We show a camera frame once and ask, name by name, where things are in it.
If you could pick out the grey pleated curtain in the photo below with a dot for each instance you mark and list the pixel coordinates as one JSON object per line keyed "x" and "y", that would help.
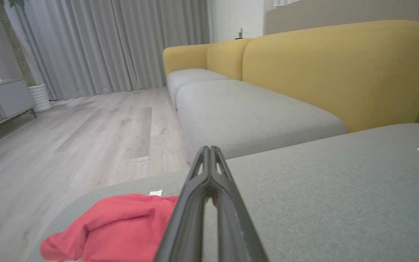
{"x": 115, "y": 43}

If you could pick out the low grey media cabinet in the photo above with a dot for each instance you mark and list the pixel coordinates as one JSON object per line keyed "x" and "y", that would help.
{"x": 9, "y": 98}

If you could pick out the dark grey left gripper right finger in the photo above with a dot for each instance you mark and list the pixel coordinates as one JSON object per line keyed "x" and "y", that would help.
{"x": 235, "y": 236}

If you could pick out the white ribbed planter pot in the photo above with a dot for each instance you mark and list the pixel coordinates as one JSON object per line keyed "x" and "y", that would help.
{"x": 40, "y": 98}

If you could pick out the long grey sofa seat cushion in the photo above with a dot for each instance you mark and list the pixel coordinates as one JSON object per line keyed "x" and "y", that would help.
{"x": 246, "y": 116}

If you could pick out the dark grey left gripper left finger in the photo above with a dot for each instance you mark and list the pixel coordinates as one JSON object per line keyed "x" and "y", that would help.
{"x": 184, "y": 236}

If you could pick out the short grey sofa seat cushion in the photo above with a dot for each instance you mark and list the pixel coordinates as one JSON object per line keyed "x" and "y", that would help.
{"x": 189, "y": 78}

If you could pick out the small white and black device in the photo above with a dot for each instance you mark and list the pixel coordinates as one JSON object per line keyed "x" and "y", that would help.
{"x": 240, "y": 33}

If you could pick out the yellow sofa back cushion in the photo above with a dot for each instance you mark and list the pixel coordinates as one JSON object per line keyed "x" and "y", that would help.
{"x": 333, "y": 69}
{"x": 227, "y": 58}

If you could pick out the yellow sofa armrest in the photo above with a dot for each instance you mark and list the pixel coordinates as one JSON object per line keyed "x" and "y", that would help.
{"x": 186, "y": 56}

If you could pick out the red jersey with black print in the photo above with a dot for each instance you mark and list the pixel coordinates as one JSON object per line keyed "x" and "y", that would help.
{"x": 122, "y": 229}

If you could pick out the tree with brown fibrous trunk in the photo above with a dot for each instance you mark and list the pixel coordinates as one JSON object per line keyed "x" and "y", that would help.
{"x": 19, "y": 47}

